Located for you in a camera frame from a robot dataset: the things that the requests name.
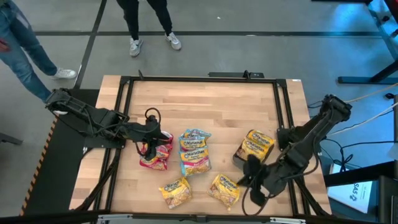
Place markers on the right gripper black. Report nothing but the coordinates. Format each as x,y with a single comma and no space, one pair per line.
276,180

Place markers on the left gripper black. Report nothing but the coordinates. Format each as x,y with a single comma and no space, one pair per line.
152,130

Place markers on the black plastic bin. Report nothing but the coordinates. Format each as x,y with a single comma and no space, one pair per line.
238,162

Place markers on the blue Maruchan ramen pack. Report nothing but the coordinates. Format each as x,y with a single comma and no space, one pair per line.
192,143
196,133
195,161

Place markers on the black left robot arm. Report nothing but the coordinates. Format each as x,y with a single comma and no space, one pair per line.
93,119

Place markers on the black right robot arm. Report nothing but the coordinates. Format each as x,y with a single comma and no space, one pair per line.
311,140

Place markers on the white printed paper sign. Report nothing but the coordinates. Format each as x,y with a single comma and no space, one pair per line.
348,193

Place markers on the black desk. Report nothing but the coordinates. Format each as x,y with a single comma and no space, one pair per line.
388,199

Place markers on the person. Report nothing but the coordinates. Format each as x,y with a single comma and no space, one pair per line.
18,46
133,18

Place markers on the black furniture foot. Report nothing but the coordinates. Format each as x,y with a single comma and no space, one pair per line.
9,139

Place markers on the silver table edge rail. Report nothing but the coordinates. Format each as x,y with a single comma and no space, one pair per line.
280,220

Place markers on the black aluminium table frame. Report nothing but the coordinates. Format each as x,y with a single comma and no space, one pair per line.
202,78

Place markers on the black bracket bar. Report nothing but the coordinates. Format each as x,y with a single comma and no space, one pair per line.
230,74

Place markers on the black desk leg frame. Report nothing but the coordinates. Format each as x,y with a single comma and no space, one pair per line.
357,80

